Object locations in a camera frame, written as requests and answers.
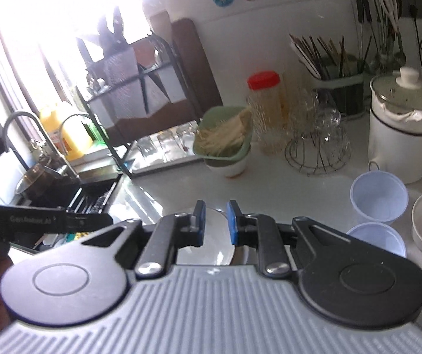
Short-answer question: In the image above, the black metal dish rack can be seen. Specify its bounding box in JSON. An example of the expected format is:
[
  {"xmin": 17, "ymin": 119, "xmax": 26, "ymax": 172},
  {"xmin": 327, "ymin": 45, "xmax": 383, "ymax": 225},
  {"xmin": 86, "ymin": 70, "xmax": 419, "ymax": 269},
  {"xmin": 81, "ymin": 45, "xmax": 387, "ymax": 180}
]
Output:
[{"xmin": 78, "ymin": 34, "xmax": 203, "ymax": 178}]

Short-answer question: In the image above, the light blue plastic bowl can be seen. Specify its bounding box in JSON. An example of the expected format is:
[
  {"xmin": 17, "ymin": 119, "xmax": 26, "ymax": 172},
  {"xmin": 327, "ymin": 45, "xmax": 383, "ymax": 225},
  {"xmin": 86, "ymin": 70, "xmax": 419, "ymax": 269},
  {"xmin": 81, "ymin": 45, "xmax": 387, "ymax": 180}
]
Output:
[{"xmin": 349, "ymin": 170, "xmax": 409, "ymax": 224}]

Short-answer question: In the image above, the white leaf-patterned plate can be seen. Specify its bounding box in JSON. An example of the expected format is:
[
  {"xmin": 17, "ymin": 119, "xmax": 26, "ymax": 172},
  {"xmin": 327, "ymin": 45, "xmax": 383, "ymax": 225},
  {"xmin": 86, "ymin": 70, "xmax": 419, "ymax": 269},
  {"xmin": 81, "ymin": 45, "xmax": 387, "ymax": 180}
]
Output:
[{"xmin": 176, "ymin": 207, "xmax": 235, "ymax": 266}]

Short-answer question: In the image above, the dry noodle bundle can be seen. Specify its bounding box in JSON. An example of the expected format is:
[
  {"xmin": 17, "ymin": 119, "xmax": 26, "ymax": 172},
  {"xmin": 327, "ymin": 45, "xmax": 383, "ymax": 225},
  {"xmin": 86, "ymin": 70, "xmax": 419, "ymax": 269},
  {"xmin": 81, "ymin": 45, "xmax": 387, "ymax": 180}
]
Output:
[{"xmin": 195, "ymin": 108, "xmax": 253, "ymax": 156}]

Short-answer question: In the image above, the chrome sink faucet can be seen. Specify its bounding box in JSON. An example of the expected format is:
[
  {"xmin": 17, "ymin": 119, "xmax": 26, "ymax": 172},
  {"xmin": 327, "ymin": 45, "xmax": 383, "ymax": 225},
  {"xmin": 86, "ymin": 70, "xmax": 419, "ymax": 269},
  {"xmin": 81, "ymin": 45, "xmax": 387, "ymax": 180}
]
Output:
[{"xmin": 2, "ymin": 110, "xmax": 81, "ymax": 181}]

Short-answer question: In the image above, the wire glass holder rack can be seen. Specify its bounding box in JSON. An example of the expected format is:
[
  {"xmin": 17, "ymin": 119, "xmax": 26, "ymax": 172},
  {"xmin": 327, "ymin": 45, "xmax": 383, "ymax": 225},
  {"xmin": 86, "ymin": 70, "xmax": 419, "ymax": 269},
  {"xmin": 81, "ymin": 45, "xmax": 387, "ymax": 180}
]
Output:
[{"xmin": 285, "ymin": 92, "xmax": 351, "ymax": 177}]

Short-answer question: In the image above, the white bowl under strainer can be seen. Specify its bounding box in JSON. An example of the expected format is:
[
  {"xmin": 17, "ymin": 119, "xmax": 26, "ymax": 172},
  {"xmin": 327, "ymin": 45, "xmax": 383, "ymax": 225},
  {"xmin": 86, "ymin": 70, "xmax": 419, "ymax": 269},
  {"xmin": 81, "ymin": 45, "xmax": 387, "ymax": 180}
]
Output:
[{"xmin": 204, "ymin": 153, "xmax": 250, "ymax": 178}]

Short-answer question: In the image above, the red-lidded clear jar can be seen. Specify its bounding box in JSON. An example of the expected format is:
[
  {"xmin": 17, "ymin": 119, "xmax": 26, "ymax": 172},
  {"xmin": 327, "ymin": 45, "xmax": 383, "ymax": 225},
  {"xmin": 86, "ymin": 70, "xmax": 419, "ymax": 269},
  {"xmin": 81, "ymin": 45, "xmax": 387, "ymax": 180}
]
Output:
[{"xmin": 247, "ymin": 71, "xmax": 288, "ymax": 155}]

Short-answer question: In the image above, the white drain tray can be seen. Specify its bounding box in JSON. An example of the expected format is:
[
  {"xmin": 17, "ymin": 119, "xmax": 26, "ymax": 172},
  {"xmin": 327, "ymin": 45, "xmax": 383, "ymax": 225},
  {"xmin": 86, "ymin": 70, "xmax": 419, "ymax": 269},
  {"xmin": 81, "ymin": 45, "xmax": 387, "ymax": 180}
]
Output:
[{"xmin": 125, "ymin": 121, "xmax": 202, "ymax": 176}]

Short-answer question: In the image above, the orange detergent bottle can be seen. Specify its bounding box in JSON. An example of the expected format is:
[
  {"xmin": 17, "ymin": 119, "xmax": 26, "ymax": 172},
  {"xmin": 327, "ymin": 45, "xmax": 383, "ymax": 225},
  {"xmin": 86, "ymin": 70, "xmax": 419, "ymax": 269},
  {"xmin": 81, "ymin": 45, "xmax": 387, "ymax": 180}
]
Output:
[{"xmin": 40, "ymin": 101, "xmax": 93, "ymax": 161}]

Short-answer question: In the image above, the white electric cooking pot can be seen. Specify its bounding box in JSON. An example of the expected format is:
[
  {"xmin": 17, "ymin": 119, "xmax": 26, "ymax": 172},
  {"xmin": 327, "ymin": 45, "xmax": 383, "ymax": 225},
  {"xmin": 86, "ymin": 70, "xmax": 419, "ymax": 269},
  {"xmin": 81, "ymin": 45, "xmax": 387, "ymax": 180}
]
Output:
[{"xmin": 368, "ymin": 66, "xmax": 422, "ymax": 184}]

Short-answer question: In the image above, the green strainer basket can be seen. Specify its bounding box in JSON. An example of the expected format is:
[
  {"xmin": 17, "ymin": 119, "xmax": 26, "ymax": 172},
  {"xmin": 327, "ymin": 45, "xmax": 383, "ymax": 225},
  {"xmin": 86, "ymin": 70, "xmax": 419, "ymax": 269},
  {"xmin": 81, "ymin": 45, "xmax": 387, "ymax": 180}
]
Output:
[{"xmin": 192, "ymin": 105, "xmax": 253, "ymax": 166}]

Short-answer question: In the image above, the brown wooden cutting board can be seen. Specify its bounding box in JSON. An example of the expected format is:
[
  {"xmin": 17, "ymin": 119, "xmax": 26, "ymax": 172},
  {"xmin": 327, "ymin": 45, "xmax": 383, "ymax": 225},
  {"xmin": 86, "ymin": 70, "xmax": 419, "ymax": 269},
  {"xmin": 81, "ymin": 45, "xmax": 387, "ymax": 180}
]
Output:
[{"xmin": 107, "ymin": 18, "xmax": 223, "ymax": 146}]

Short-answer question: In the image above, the green chopstick holder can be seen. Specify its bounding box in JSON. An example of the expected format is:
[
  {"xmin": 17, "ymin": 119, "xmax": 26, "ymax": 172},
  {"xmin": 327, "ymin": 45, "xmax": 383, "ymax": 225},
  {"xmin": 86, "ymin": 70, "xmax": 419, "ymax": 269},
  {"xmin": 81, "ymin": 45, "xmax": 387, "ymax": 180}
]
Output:
[{"xmin": 310, "ymin": 73, "xmax": 365, "ymax": 118}]

